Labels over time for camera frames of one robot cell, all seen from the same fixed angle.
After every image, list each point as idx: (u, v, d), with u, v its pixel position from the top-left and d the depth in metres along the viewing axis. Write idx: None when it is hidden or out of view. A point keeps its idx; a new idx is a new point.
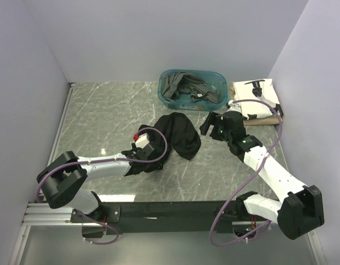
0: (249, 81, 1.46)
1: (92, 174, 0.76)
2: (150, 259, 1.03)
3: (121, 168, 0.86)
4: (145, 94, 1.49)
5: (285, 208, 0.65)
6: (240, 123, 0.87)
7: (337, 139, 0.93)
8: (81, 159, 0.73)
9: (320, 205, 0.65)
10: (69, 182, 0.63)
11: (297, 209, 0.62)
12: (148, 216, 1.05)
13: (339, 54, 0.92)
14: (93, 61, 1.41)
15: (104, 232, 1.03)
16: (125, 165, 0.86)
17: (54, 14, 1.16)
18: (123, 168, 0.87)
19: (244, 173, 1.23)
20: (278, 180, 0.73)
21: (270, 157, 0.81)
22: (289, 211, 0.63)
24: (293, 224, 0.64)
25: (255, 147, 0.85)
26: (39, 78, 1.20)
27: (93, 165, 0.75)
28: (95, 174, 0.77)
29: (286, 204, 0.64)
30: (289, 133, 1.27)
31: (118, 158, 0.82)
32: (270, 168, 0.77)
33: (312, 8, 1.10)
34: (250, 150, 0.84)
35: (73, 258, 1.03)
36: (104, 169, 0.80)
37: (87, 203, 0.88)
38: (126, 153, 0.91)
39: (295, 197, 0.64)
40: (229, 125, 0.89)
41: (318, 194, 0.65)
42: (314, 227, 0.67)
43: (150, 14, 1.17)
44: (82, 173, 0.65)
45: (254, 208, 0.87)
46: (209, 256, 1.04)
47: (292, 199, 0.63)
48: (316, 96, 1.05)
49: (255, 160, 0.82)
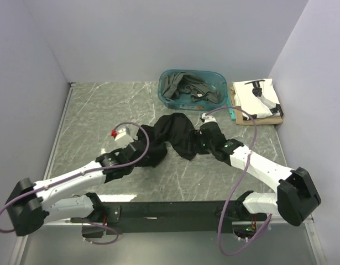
0: (249, 81, 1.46)
1: (56, 197, 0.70)
2: (150, 259, 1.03)
3: (94, 180, 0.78)
4: (145, 94, 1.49)
5: (282, 197, 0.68)
6: (216, 131, 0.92)
7: (337, 139, 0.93)
8: (37, 186, 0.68)
9: (310, 183, 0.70)
10: (27, 213, 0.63)
11: (292, 194, 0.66)
12: (147, 216, 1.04)
13: (339, 56, 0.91)
14: (93, 61, 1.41)
15: (103, 232, 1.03)
16: (97, 176, 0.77)
17: (54, 14, 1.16)
18: (97, 179, 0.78)
19: (244, 173, 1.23)
20: (267, 171, 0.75)
21: (254, 153, 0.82)
22: (286, 199, 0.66)
24: (294, 209, 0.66)
25: (238, 147, 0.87)
26: (39, 78, 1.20)
27: (51, 190, 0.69)
28: (61, 195, 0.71)
29: (280, 193, 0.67)
30: (290, 133, 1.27)
31: (85, 171, 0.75)
32: (255, 162, 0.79)
33: (312, 8, 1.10)
34: (233, 151, 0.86)
35: (73, 258, 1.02)
36: (71, 188, 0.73)
37: (79, 211, 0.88)
38: (102, 159, 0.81)
39: (285, 183, 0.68)
40: (208, 136, 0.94)
41: (306, 174, 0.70)
42: (313, 208, 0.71)
43: (149, 14, 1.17)
44: (37, 203, 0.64)
45: (254, 206, 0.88)
46: (209, 256, 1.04)
47: (284, 185, 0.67)
48: (316, 97, 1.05)
49: (240, 160, 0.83)
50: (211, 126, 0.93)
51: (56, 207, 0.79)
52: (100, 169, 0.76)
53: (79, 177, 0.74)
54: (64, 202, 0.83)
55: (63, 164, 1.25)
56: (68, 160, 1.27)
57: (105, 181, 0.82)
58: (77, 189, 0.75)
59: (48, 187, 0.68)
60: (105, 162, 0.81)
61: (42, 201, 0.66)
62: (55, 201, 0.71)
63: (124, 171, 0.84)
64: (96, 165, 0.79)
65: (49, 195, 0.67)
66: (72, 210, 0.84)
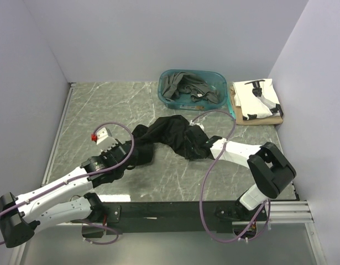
0: (249, 81, 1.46)
1: (40, 210, 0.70)
2: (150, 259, 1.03)
3: (79, 189, 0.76)
4: (145, 94, 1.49)
5: (254, 169, 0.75)
6: (198, 131, 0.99)
7: (337, 139, 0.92)
8: (19, 201, 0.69)
9: (279, 154, 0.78)
10: (11, 231, 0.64)
11: (260, 163, 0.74)
12: (148, 216, 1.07)
13: (339, 56, 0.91)
14: (93, 62, 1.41)
15: (104, 232, 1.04)
16: (82, 184, 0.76)
17: (54, 14, 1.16)
18: (83, 187, 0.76)
19: (244, 173, 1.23)
20: (240, 152, 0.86)
21: (229, 141, 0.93)
22: (256, 169, 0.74)
24: (266, 178, 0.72)
25: (216, 140, 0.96)
26: (39, 78, 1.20)
27: (33, 203, 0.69)
28: (46, 206, 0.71)
29: (251, 165, 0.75)
30: (290, 133, 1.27)
31: (68, 180, 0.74)
32: (229, 146, 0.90)
33: (312, 9, 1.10)
34: (212, 144, 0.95)
35: (73, 258, 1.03)
36: (56, 199, 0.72)
37: (76, 215, 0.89)
38: (88, 165, 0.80)
39: (255, 155, 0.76)
40: (191, 138, 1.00)
41: (272, 146, 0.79)
42: (288, 178, 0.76)
43: (149, 14, 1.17)
44: (18, 218, 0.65)
45: (246, 200, 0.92)
46: (209, 256, 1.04)
47: (253, 157, 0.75)
48: (316, 97, 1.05)
49: (218, 149, 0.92)
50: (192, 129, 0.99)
51: (48, 214, 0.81)
52: (84, 175, 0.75)
53: (62, 186, 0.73)
54: (59, 208, 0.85)
55: (63, 164, 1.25)
56: (68, 160, 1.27)
57: (93, 186, 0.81)
58: (62, 199, 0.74)
59: (29, 201, 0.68)
60: (92, 166, 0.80)
61: (24, 216, 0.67)
62: (41, 212, 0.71)
63: (110, 176, 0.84)
64: (81, 171, 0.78)
65: (31, 210, 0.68)
66: (68, 215, 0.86)
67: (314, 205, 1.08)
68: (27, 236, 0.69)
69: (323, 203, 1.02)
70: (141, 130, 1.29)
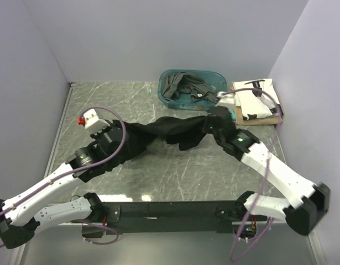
0: (249, 81, 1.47)
1: (28, 213, 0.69)
2: (150, 259, 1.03)
3: (67, 186, 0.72)
4: (145, 94, 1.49)
5: (299, 210, 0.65)
6: (229, 120, 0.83)
7: (337, 139, 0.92)
8: (5, 207, 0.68)
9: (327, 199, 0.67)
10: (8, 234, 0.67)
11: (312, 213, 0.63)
12: (148, 216, 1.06)
13: (339, 57, 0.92)
14: (93, 62, 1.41)
15: (103, 232, 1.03)
16: (68, 183, 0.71)
17: (54, 14, 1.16)
18: (69, 185, 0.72)
19: (244, 173, 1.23)
20: (288, 184, 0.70)
21: (273, 158, 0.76)
22: (305, 216, 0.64)
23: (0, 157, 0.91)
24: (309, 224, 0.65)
25: (252, 144, 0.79)
26: (39, 78, 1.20)
27: (18, 208, 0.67)
28: (34, 209, 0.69)
29: (301, 210, 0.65)
30: (289, 133, 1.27)
31: (52, 180, 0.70)
32: (273, 168, 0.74)
33: (312, 8, 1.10)
34: (249, 149, 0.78)
35: (73, 258, 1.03)
36: (42, 201, 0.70)
37: (75, 215, 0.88)
38: (75, 159, 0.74)
39: (309, 201, 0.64)
40: (218, 126, 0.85)
41: (328, 192, 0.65)
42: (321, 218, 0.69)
43: (149, 13, 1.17)
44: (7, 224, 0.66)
45: (255, 209, 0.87)
46: (209, 256, 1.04)
47: (308, 203, 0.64)
48: (316, 97, 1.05)
49: (257, 162, 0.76)
50: (222, 112, 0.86)
51: (48, 215, 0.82)
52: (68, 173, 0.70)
53: (47, 187, 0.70)
54: (58, 208, 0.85)
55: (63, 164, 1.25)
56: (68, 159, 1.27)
57: (84, 181, 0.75)
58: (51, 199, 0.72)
59: (14, 206, 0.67)
60: (79, 160, 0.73)
61: (11, 222, 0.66)
62: (30, 215, 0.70)
63: (102, 169, 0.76)
64: (67, 167, 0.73)
65: (19, 215, 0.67)
66: (68, 215, 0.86)
67: None
68: (27, 237, 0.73)
69: None
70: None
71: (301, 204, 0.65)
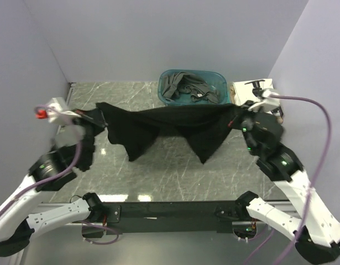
0: (249, 81, 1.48)
1: (6, 228, 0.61)
2: (150, 259, 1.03)
3: (37, 196, 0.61)
4: (145, 94, 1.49)
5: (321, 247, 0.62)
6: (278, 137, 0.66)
7: (337, 139, 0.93)
8: None
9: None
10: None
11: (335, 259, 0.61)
12: (148, 216, 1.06)
13: (339, 57, 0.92)
14: (94, 62, 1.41)
15: (104, 232, 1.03)
16: (34, 195, 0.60)
17: (55, 13, 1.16)
18: (39, 195, 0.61)
19: (244, 173, 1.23)
20: (322, 224, 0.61)
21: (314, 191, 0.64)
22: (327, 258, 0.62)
23: (0, 158, 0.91)
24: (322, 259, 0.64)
25: (297, 173, 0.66)
26: (39, 78, 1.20)
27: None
28: (12, 222, 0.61)
29: (324, 251, 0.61)
30: (289, 133, 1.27)
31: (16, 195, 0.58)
32: (313, 203, 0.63)
33: (312, 9, 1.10)
34: (292, 178, 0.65)
35: (73, 258, 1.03)
36: (15, 215, 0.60)
37: (73, 218, 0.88)
38: (36, 170, 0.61)
39: (338, 248, 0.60)
40: (262, 138, 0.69)
41: None
42: None
43: (149, 14, 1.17)
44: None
45: (258, 216, 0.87)
46: (209, 256, 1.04)
47: (336, 252, 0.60)
48: (316, 97, 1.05)
49: (295, 192, 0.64)
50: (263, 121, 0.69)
51: (43, 221, 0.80)
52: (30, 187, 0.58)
53: (15, 203, 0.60)
54: (56, 212, 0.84)
55: None
56: None
57: (57, 188, 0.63)
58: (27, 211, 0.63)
59: None
60: (41, 171, 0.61)
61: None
62: (11, 228, 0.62)
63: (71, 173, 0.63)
64: (30, 180, 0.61)
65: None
66: (65, 219, 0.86)
67: None
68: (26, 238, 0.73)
69: None
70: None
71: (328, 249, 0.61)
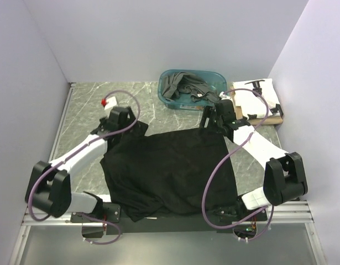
0: (249, 81, 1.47)
1: (73, 171, 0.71)
2: (150, 259, 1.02)
3: (98, 149, 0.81)
4: (145, 94, 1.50)
5: (273, 183, 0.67)
6: (229, 107, 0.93)
7: (337, 138, 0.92)
8: (55, 163, 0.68)
9: (302, 169, 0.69)
10: (57, 187, 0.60)
11: (278, 170, 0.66)
12: (148, 216, 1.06)
13: (339, 57, 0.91)
14: (94, 62, 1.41)
15: (104, 232, 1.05)
16: (100, 144, 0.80)
17: (55, 14, 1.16)
18: (99, 149, 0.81)
19: (244, 173, 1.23)
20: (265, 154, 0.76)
21: (255, 133, 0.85)
22: (271, 174, 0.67)
23: (0, 157, 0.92)
24: (277, 187, 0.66)
25: (244, 125, 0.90)
26: (38, 78, 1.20)
27: (68, 164, 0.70)
28: (76, 168, 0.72)
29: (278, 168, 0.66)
30: (290, 132, 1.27)
31: (90, 142, 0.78)
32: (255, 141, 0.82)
33: (312, 9, 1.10)
34: (238, 128, 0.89)
35: (72, 258, 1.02)
36: (80, 162, 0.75)
37: (85, 202, 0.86)
38: (96, 131, 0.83)
39: (274, 160, 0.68)
40: (219, 111, 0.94)
41: (299, 159, 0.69)
42: (298, 196, 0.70)
43: (148, 13, 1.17)
44: (65, 174, 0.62)
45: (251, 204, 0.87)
46: (209, 256, 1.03)
47: (273, 162, 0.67)
48: (317, 97, 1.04)
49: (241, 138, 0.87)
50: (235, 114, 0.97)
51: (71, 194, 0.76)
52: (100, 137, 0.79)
53: (85, 149, 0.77)
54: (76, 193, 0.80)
55: None
56: None
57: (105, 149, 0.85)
58: (51, 173, 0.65)
59: (65, 160, 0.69)
60: (99, 133, 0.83)
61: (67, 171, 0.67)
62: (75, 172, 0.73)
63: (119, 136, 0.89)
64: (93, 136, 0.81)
65: (59, 170, 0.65)
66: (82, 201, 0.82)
67: (314, 205, 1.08)
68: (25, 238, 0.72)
69: (322, 202, 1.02)
70: (144, 127, 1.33)
71: (273, 163, 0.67)
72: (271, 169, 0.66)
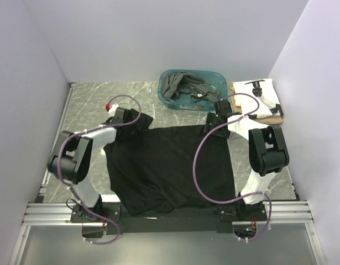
0: (249, 81, 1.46)
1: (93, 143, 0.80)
2: (150, 259, 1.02)
3: (109, 134, 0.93)
4: (145, 94, 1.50)
5: (254, 148, 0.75)
6: None
7: (337, 138, 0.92)
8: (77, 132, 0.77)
9: (283, 139, 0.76)
10: (82, 150, 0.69)
11: (259, 136, 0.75)
12: (148, 216, 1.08)
13: (339, 58, 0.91)
14: (94, 62, 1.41)
15: (103, 232, 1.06)
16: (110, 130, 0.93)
17: (55, 14, 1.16)
18: (110, 134, 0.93)
19: (244, 174, 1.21)
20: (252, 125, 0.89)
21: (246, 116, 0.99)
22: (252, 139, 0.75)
23: (0, 157, 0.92)
24: (258, 151, 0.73)
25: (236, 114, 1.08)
26: (38, 78, 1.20)
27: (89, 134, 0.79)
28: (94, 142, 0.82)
29: (257, 134, 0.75)
30: (289, 132, 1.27)
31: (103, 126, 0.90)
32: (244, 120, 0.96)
33: (312, 10, 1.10)
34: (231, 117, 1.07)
35: (72, 258, 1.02)
36: (98, 138, 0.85)
37: (89, 194, 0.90)
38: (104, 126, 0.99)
39: (255, 129, 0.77)
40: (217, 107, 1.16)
41: (277, 128, 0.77)
42: (281, 165, 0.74)
43: (148, 13, 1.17)
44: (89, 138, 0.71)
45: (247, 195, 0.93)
46: (209, 256, 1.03)
47: (254, 130, 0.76)
48: (316, 96, 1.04)
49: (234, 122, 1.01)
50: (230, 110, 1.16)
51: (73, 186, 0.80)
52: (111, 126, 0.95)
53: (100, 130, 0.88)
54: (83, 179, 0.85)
55: None
56: None
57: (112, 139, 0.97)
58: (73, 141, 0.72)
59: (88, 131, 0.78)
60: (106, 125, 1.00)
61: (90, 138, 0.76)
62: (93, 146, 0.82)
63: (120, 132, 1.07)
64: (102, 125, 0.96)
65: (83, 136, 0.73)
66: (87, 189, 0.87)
67: (314, 205, 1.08)
68: None
69: (322, 203, 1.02)
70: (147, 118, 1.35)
71: (255, 130, 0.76)
72: (251, 134, 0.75)
